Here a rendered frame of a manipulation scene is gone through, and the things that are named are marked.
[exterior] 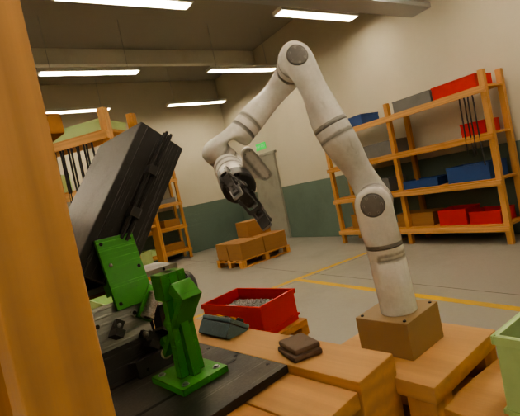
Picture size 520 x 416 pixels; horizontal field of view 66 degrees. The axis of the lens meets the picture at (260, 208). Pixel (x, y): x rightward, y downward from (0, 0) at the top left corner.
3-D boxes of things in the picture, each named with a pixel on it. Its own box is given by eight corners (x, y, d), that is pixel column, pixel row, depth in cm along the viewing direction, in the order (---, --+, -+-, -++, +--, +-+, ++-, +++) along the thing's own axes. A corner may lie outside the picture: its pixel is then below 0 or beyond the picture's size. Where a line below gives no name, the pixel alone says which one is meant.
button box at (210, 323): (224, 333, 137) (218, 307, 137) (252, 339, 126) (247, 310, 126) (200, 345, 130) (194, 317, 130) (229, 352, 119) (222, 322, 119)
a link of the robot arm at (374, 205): (387, 182, 96) (403, 252, 97) (390, 180, 105) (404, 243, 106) (349, 191, 100) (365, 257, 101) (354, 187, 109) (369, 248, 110)
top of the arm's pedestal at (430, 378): (389, 327, 128) (386, 314, 127) (498, 344, 103) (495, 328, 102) (322, 371, 108) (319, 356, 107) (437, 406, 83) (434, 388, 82)
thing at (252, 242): (264, 252, 846) (257, 217, 843) (290, 251, 785) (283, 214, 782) (218, 267, 769) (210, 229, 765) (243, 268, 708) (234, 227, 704)
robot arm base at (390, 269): (389, 302, 111) (375, 243, 110) (423, 303, 105) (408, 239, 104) (375, 316, 104) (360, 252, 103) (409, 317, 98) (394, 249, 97)
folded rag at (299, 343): (323, 353, 98) (321, 341, 97) (295, 364, 95) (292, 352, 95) (304, 342, 107) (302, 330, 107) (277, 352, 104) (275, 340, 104)
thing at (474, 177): (512, 245, 497) (479, 68, 487) (341, 243, 751) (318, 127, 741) (532, 235, 526) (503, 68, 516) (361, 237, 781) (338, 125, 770)
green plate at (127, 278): (143, 302, 125) (122, 239, 128) (154, 297, 119) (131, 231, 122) (108, 316, 117) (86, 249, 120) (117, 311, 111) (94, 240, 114)
